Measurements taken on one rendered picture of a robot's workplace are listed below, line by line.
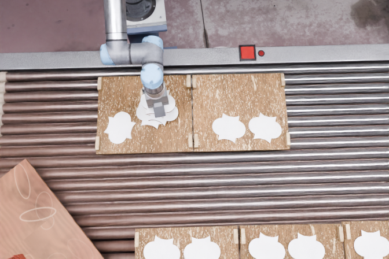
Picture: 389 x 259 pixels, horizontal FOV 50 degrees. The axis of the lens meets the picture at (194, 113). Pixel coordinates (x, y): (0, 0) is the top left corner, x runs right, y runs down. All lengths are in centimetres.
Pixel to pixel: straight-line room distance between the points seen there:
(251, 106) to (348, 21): 159
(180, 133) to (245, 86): 36
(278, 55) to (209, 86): 36
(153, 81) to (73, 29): 179
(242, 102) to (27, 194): 96
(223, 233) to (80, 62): 99
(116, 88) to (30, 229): 67
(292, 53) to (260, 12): 118
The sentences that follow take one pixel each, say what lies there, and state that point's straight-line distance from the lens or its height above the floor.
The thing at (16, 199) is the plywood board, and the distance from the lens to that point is 176.
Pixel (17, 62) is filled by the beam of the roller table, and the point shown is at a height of 92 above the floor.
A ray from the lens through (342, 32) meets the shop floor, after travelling 320.
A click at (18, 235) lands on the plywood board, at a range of 174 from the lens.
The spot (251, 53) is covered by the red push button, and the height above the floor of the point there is 93.
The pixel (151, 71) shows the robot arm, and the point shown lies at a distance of 141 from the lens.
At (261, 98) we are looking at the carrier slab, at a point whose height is 94.
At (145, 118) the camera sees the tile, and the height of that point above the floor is 95.
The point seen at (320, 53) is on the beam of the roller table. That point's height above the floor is 92.
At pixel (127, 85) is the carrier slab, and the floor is 94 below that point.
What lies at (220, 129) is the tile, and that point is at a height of 94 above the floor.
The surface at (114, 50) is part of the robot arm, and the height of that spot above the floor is 134.
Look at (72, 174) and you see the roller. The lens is 183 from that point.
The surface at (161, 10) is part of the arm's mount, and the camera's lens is 205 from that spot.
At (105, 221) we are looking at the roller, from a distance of 178.
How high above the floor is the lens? 266
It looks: 73 degrees down
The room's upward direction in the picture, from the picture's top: 2 degrees clockwise
